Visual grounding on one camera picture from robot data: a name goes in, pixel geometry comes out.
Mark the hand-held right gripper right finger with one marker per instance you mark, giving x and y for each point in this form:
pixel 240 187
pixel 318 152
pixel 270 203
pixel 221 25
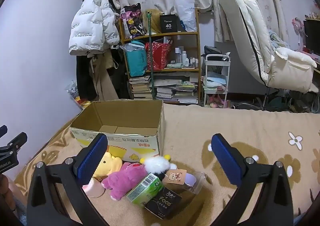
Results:
pixel 226 159

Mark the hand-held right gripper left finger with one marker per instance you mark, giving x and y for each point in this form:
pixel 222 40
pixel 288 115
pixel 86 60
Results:
pixel 92 158

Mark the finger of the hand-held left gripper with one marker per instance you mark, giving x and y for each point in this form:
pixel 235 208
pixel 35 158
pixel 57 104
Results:
pixel 3 130
pixel 17 141

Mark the yellow plush dog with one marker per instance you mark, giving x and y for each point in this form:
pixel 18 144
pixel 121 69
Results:
pixel 110 164

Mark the pale pink soft toy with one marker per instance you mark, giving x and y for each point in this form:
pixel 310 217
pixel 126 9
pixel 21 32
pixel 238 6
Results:
pixel 93 189

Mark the pink plush bear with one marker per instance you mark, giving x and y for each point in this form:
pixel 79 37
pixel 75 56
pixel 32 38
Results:
pixel 122 181

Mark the clear bag with purple item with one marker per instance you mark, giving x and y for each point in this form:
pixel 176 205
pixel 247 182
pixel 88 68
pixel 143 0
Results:
pixel 193 181

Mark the cardboard box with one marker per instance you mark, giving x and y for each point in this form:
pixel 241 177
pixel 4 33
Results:
pixel 140 145

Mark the white fluffy plush with tag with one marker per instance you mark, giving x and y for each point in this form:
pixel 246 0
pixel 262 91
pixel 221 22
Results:
pixel 155 163

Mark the person's left forearm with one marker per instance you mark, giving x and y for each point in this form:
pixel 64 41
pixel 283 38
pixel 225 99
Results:
pixel 5 191

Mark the beige floral blanket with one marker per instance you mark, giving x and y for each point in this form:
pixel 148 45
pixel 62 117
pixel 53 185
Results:
pixel 250 126

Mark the pink toys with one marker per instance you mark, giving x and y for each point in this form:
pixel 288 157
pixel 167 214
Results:
pixel 217 101

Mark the green tissue pack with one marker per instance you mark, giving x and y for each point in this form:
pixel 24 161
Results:
pixel 145 191

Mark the plastic bag of items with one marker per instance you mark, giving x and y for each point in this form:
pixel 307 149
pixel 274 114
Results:
pixel 73 92

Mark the black tissue pack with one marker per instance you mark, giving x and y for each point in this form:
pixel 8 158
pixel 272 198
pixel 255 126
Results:
pixel 162 203

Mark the black hanging garment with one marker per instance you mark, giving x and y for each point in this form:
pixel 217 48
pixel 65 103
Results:
pixel 83 78

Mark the beige hanging coat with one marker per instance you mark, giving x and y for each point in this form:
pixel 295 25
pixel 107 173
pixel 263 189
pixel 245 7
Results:
pixel 102 78

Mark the folded blue and white cloths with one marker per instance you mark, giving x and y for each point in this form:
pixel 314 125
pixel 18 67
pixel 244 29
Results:
pixel 215 80

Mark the stack of old books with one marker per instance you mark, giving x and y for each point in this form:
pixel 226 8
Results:
pixel 141 88

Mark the pile of books and papers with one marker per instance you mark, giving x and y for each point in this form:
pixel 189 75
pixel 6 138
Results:
pixel 175 91

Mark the white trolley cart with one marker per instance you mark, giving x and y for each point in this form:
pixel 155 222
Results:
pixel 228 71

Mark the teal paper bag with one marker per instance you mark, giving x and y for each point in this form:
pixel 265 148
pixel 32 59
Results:
pixel 136 62

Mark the row of cosmetic bottles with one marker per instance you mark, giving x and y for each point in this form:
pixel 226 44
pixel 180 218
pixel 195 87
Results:
pixel 185 57

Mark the green pole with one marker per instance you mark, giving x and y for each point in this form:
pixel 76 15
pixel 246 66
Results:
pixel 150 61

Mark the red patterned bag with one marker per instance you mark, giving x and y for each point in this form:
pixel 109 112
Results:
pixel 160 57

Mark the blue cloth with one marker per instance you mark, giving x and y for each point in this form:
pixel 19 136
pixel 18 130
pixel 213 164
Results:
pixel 277 40

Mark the white folded mattress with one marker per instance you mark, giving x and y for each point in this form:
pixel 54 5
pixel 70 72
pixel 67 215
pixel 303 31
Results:
pixel 250 28

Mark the white puffer jacket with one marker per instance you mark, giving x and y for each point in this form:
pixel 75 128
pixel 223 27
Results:
pixel 90 23

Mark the wooden shelf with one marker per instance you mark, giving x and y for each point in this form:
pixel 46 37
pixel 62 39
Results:
pixel 162 35

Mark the purple printed tote bag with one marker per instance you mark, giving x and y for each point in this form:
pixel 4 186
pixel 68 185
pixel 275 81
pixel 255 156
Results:
pixel 132 21

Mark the black box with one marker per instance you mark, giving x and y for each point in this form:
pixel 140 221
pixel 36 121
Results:
pixel 168 23

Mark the pink desk fan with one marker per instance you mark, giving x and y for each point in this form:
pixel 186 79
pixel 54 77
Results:
pixel 298 27

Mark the black monitor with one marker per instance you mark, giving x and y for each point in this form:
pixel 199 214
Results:
pixel 312 36

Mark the blonde wig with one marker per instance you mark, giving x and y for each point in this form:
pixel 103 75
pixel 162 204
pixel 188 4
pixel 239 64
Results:
pixel 156 21

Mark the white plastic bag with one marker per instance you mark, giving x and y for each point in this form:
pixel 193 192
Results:
pixel 186 13

